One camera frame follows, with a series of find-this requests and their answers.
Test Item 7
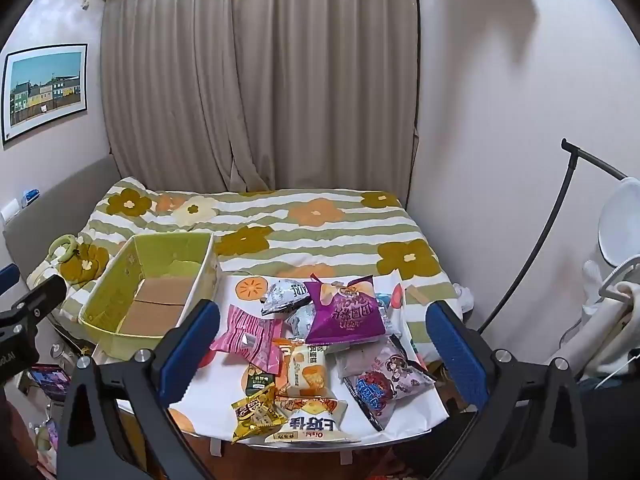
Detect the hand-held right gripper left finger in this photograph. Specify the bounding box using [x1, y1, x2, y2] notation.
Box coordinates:
[57, 300, 221, 480]

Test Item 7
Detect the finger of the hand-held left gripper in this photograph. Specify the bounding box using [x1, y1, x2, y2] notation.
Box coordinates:
[10, 275, 68, 323]
[0, 262, 21, 293]

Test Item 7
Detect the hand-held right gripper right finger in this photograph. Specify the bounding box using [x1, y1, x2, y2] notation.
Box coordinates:
[425, 300, 596, 480]

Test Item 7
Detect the dark green biscuit packet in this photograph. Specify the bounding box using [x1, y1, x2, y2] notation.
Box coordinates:
[245, 364, 278, 397]

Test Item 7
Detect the green cardboard box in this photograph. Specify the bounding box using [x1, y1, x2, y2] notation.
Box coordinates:
[77, 231, 221, 363]

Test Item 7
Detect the silver black-lettered snack bag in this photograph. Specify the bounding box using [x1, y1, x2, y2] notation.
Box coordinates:
[260, 276, 313, 317]

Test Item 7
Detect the grey speckled snack packet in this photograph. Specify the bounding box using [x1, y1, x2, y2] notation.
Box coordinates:
[287, 305, 317, 338]

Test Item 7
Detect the purple box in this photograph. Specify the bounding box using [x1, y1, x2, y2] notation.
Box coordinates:
[27, 364, 71, 401]

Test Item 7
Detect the pink snack packet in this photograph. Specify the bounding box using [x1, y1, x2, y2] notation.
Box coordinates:
[210, 304, 285, 372]

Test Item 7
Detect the pale pink cartoon packet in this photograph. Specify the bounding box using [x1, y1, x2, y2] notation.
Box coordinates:
[336, 336, 437, 391]

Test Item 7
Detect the white fruit print tablecloth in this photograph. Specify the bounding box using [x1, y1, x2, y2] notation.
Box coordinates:
[167, 267, 451, 446]

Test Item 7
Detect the yellow snack packet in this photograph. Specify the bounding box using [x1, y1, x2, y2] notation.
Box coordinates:
[231, 386, 277, 443]

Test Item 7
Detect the red blue snack packet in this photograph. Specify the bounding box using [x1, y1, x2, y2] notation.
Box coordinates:
[345, 367, 401, 432]

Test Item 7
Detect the grey padded headboard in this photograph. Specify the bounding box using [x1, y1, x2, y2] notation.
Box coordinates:
[2, 156, 119, 281]

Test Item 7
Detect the orange white cake packet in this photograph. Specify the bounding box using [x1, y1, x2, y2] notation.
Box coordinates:
[272, 338, 333, 398]

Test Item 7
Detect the purple chip bag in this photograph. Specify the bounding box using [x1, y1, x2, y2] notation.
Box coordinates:
[303, 274, 387, 346]

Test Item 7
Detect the white orange chip bag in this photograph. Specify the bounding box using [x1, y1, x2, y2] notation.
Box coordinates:
[264, 396, 362, 445]

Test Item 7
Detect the round white table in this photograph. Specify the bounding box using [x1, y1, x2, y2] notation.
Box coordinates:
[117, 395, 451, 468]

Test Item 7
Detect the black curved lamp pole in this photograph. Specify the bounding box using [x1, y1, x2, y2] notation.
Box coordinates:
[477, 138, 630, 334]

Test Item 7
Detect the white towel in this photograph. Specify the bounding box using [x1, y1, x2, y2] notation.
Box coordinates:
[582, 259, 640, 376]

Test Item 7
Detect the white round fan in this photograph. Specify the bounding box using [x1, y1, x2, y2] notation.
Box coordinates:
[597, 177, 640, 266]

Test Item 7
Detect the beige curtain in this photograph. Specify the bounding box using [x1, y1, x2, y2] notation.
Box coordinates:
[100, 0, 421, 207]

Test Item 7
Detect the framed wall poster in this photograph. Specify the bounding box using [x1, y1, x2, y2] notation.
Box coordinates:
[1, 42, 89, 149]

